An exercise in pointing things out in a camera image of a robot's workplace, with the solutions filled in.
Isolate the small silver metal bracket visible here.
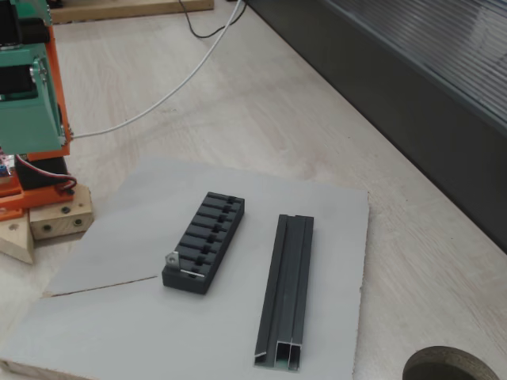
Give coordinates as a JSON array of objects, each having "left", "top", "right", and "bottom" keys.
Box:
[{"left": 164, "top": 250, "right": 206, "bottom": 278}]

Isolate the black slotted holder block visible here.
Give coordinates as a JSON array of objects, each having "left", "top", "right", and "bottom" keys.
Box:
[{"left": 161, "top": 191, "right": 246, "bottom": 297}]

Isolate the black aluminium profile bar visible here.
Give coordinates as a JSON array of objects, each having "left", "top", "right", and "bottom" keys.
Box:
[{"left": 253, "top": 214, "right": 315, "bottom": 372}]

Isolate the grey work mat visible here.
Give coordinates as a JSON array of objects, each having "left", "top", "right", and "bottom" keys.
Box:
[{"left": 0, "top": 155, "right": 372, "bottom": 380}]

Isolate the wooden base block with screws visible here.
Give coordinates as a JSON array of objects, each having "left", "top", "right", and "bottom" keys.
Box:
[{"left": 29, "top": 183, "right": 94, "bottom": 241}]

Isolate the pale wooden base plank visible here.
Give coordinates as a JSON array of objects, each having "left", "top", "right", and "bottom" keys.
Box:
[{"left": 0, "top": 209, "right": 36, "bottom": 265}]

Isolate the red controller circuit board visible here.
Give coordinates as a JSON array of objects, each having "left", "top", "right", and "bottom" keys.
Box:
[{"left": 0, "top": 145, "right": 17, "bottom": 187}]

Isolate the white usb cable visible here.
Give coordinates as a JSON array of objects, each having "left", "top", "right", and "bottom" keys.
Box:
[{"left": 72, "top": 0, "right": 249, "bottom": 139}]

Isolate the thin black cable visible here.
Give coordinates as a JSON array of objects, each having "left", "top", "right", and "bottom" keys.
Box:
[{"left": 177, "top": 0, "right": 239, "bottom": 40}]

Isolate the red white black servo wire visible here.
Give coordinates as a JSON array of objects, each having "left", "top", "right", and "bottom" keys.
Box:
[{"left": 14, "top": 153, "right": 78, "bottom": 196}]

